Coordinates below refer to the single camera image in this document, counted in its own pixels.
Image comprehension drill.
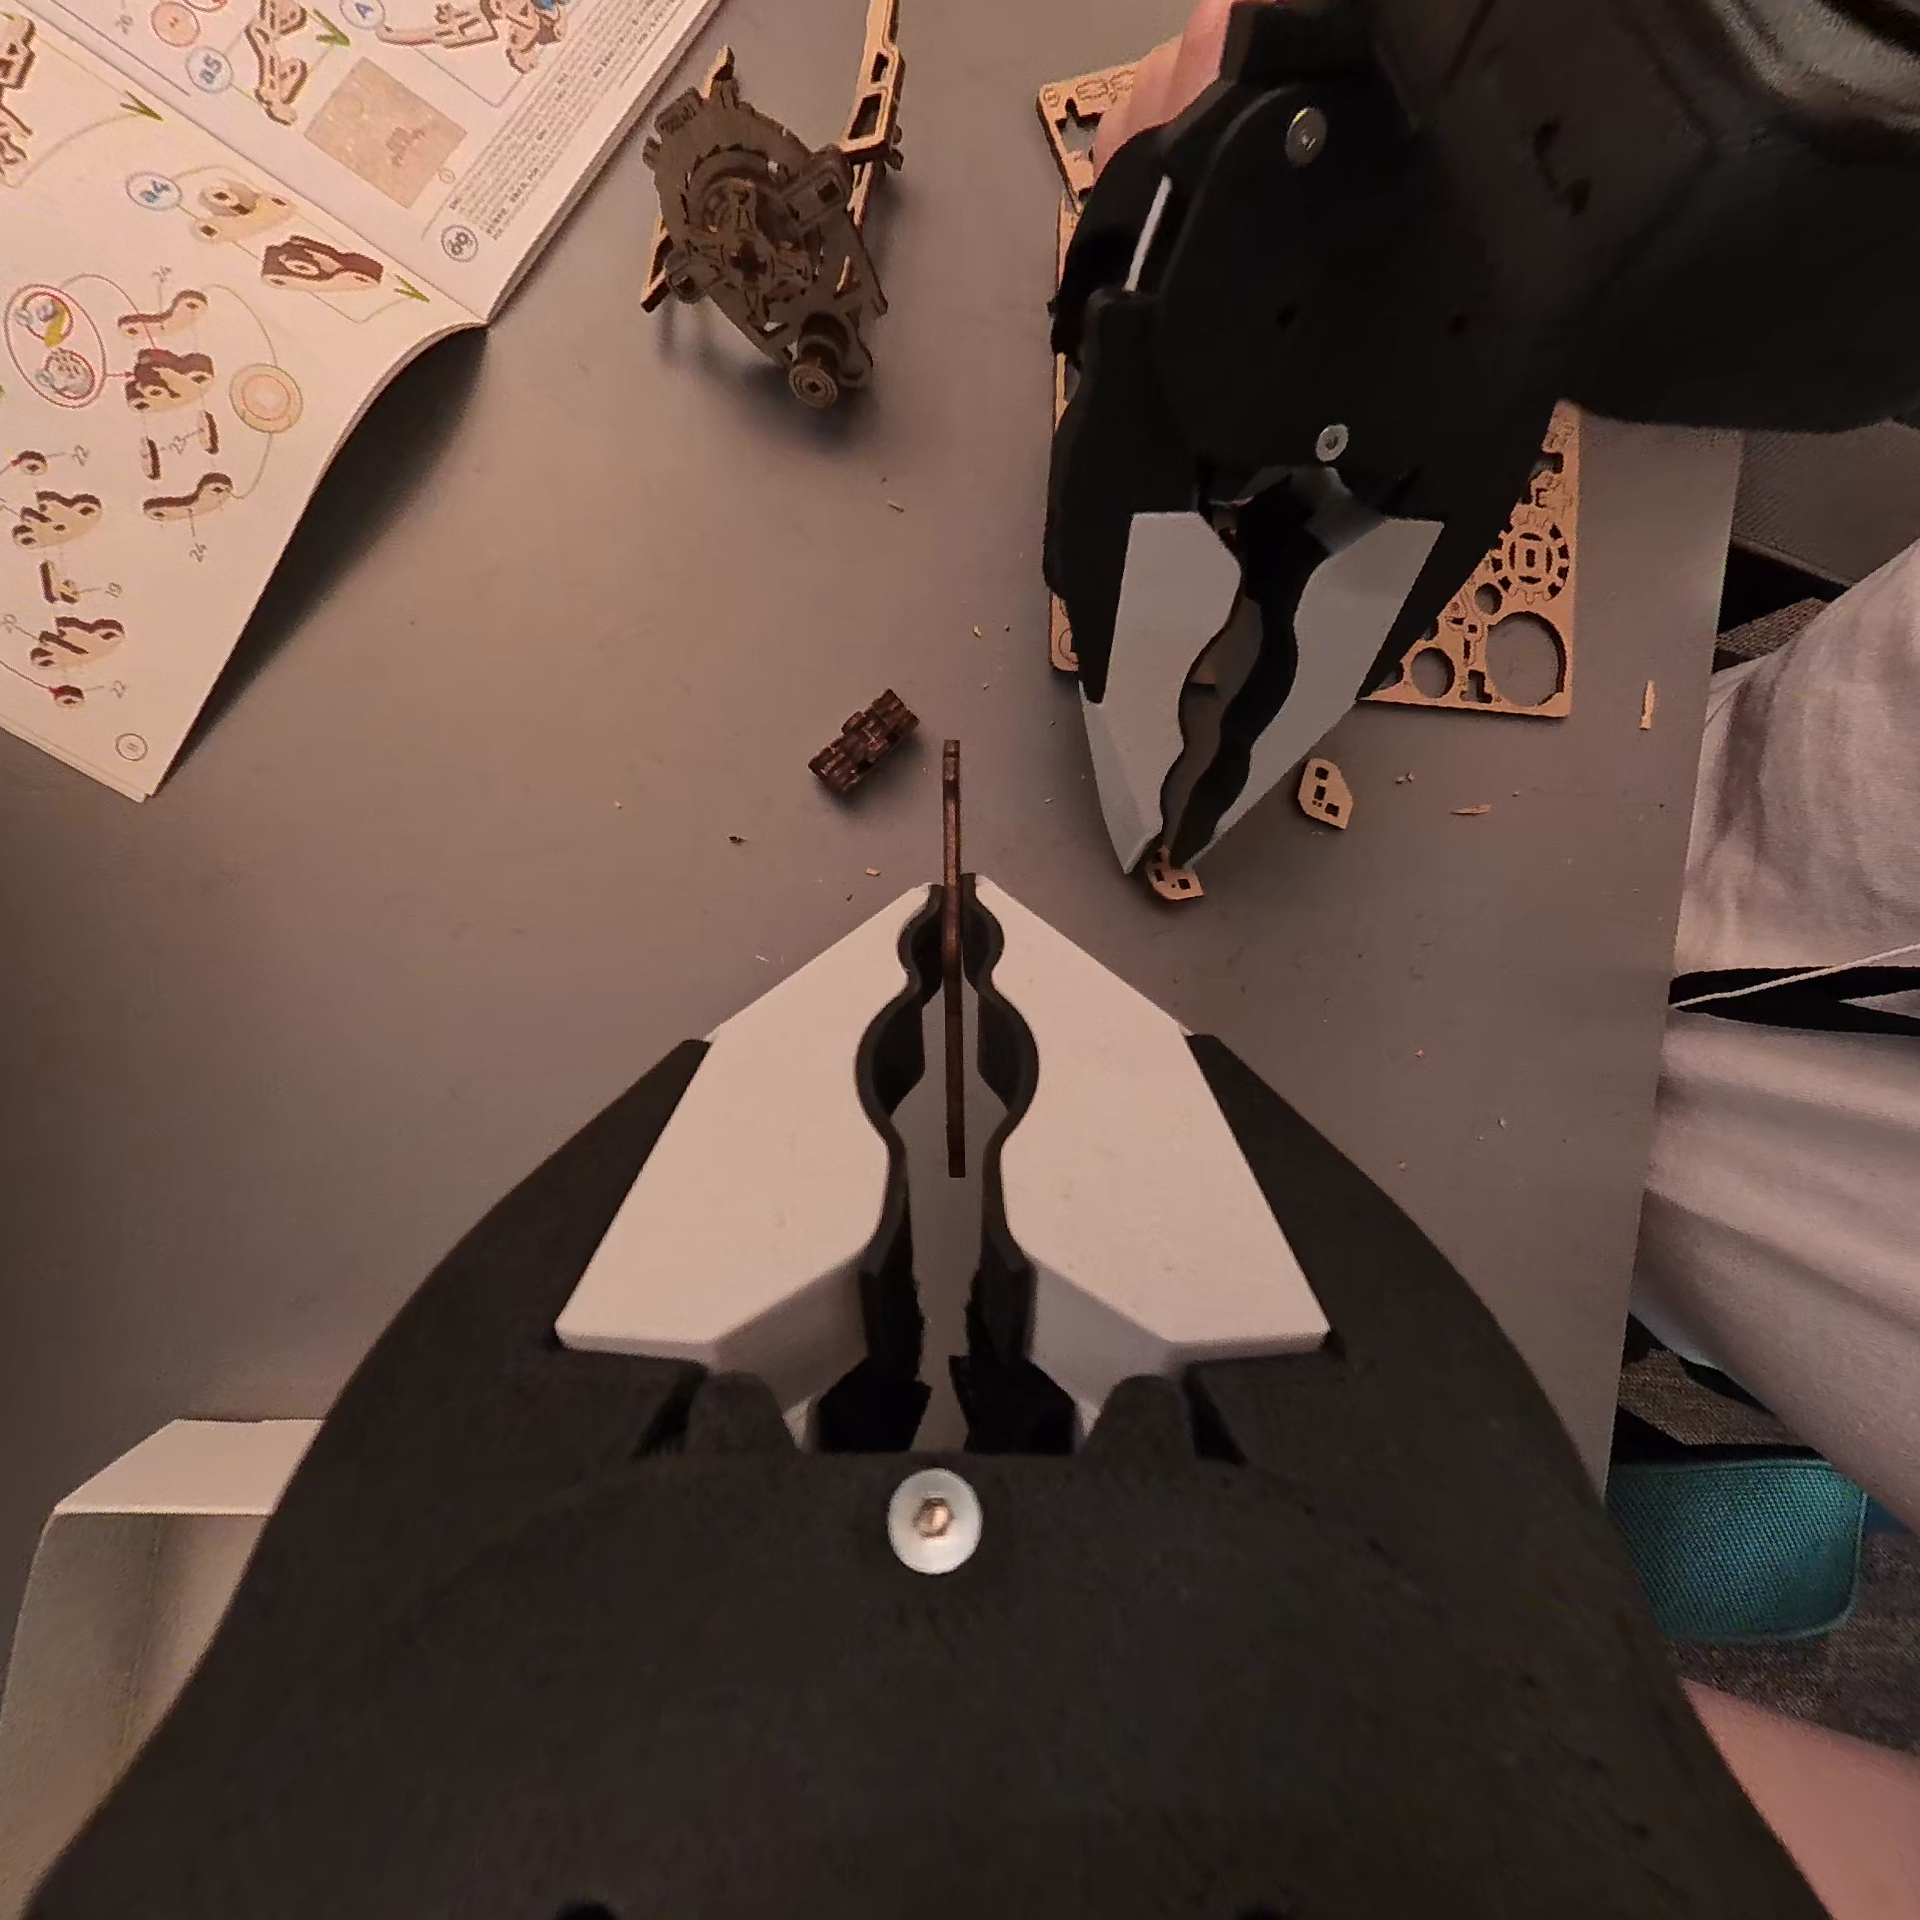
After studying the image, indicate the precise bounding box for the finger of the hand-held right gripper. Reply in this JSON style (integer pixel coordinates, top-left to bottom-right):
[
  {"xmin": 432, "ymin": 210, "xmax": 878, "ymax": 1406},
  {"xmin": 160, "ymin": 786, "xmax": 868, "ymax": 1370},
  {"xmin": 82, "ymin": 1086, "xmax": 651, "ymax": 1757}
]
[
  {"xmin": 1170, "ymin": 470, "xmax": 1450, "ymax": 872},
  {"xmin": 1079, "ymin": 510, "xmax": 1248, "ymax": 874}
]

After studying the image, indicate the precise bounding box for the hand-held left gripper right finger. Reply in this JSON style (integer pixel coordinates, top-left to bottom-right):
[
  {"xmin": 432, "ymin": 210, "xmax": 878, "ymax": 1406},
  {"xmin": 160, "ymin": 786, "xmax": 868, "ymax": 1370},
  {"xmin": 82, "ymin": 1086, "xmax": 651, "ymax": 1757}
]
[{"xmin": 959, "ymin": 874, "xmax": 1335, "ymax": 1453}]

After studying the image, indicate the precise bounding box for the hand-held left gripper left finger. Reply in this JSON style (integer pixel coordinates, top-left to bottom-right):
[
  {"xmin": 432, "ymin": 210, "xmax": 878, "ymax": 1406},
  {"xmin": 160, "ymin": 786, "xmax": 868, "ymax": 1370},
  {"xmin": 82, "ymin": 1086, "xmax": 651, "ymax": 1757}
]
[{"xmin": 555, "ymin": 882, "xmax": 952, "ymax": 1453}]

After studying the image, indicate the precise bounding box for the laser-cut plywood parts sheet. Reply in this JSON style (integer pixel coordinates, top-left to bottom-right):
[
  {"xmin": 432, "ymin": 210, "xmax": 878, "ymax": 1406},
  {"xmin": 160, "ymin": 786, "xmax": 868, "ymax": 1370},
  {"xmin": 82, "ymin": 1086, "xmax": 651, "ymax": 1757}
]
[{"xmin": 1035, "ymin": 41, "xmax": 1583, "ymax": 722}]

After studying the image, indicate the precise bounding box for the wooden gear mechanism model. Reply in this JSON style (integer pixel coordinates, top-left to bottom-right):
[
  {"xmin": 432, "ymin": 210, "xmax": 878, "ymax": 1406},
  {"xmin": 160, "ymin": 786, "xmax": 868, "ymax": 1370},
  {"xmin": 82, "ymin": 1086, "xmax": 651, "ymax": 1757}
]
[{"xmin": 641, "ymin": 0, "xmax": 903, "ymax": 410}]

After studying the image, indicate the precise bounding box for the person's right hand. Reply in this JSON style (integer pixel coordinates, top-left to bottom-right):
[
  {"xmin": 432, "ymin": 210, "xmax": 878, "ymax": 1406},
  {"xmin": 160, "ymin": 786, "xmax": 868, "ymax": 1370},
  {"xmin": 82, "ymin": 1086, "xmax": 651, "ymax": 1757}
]
[{"xmin": 1131, "ymin": 0, "xmax": 1240, "ymax": 144}]

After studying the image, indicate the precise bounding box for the dark stacked wooden block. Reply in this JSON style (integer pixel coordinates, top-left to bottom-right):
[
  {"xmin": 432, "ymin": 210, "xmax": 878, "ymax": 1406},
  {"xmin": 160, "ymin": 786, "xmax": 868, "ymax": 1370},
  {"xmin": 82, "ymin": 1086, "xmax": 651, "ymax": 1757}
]
[{"xmin": 808, "ymin": 688, "xmax": 921, "ymax": 798}]

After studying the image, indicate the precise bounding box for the person's pale grey clothing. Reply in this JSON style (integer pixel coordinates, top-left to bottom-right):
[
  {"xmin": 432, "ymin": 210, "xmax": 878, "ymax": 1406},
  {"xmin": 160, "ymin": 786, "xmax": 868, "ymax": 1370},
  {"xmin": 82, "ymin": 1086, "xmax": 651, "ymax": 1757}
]
[{"xmin": 1627, "ymin": 538, "xmax": 1920, "ymax": 1520}]

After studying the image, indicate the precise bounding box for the white cardboard box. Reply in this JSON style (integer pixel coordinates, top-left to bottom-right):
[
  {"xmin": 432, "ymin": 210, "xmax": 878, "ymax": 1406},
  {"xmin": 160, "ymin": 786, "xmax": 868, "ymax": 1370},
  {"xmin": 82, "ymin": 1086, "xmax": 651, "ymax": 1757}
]
[{"xmin": 30, "ymin": 1414, "xmax": 327, "ymax": 1817}]

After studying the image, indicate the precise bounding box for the assembly instruction booklet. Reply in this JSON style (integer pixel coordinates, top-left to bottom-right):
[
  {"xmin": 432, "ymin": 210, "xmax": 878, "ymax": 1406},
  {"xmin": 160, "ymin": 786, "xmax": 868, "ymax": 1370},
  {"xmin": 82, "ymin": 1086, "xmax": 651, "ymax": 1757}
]
[{"xmin": 0, "ymin": 0, "xmax": 726, "ymax": 807}]

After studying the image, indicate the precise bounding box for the person's bare leg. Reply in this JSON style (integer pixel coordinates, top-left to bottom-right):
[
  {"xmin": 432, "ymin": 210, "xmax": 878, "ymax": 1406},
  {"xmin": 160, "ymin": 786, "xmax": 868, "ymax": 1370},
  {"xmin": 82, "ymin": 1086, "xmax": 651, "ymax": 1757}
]
[{"xmin": 1681, "ymin": 1662, "xmax": 1920, "ymax": 1920}]

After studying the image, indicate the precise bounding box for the black and white drawstring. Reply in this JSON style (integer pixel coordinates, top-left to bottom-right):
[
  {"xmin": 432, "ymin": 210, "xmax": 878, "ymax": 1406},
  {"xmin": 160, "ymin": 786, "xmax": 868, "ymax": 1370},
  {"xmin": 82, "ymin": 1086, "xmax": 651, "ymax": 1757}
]
[{"xmin": 1668, "ymin": 967, "xmax": 1920, "ymax": 1039}]

